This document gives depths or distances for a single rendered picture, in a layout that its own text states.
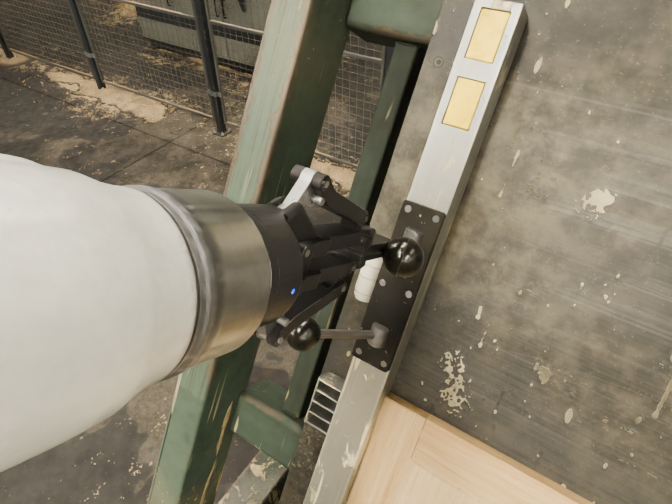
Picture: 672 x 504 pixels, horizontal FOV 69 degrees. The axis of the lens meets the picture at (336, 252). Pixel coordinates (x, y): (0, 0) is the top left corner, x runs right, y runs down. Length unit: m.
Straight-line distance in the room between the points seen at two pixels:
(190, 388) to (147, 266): 0.61
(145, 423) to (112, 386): 2.06
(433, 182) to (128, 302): 0.43
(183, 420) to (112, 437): 1.45
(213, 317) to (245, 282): 0.02
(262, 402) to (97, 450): 1.48
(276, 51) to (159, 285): 0.51
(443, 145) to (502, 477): 0.38
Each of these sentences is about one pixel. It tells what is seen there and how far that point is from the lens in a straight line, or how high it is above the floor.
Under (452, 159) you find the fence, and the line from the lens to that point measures 0.55.
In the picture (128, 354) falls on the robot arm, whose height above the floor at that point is 1.72.
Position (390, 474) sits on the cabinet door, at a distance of 0.68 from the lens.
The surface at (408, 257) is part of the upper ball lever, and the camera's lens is 0.44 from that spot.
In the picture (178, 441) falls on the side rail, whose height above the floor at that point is 1.13.
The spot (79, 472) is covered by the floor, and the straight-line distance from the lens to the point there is 2.24.
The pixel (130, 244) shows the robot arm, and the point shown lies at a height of 1.74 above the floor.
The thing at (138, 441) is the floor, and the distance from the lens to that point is 2.21.
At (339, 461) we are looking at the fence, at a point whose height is 1.23.
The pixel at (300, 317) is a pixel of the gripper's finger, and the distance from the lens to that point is 0.36.
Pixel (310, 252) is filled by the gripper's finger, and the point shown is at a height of 1.64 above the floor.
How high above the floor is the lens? 1.85
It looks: 42 degrees down
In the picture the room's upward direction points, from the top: straight up
